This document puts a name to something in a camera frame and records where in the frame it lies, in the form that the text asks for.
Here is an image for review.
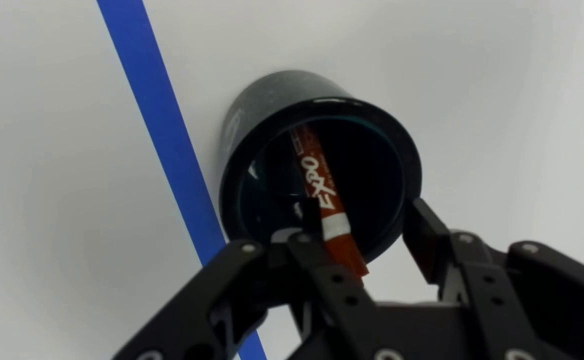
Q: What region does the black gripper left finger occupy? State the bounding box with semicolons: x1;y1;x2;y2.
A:
112;228;389;360

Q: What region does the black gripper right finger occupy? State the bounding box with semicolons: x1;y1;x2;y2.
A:
399;196;584;360

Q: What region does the orange Expo marker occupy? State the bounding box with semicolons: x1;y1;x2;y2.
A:
288;125;371;281

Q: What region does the dark blue enamel mug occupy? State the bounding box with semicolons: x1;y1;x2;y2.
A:
215;66;423;267

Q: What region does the blue tape line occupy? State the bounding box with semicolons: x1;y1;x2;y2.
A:
93;0;271;360

